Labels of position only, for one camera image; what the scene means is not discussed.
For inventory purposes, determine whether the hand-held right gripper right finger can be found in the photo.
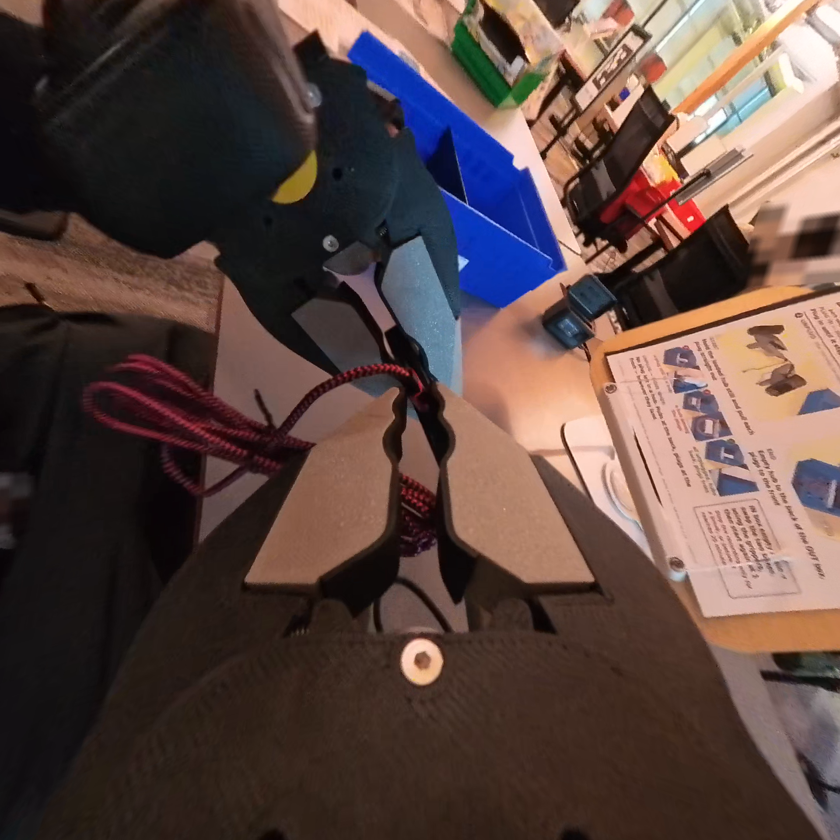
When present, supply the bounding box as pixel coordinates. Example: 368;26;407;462
430;384;597;605

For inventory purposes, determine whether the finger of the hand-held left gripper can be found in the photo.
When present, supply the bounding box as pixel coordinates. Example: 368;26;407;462
382;238;462;399
292;289;396;395

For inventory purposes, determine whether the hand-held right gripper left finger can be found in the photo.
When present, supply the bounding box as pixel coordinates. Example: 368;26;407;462
243;386;409;616

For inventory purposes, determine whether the blue plastic bin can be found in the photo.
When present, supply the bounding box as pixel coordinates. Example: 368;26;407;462
348;31;568;309

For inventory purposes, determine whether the black hub cable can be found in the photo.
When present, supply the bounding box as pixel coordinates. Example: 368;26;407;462
373;576;460;634

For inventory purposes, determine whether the red black braided cable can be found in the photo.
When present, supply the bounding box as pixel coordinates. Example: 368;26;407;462
82;354;437;559

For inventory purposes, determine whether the small black display device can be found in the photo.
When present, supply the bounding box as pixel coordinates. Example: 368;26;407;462
541;274;619;347

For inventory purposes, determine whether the green cardboard box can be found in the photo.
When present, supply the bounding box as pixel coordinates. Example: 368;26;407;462
449;0;559;109

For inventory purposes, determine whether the black office chair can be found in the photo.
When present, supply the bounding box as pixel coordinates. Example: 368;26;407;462
563;85;678;253

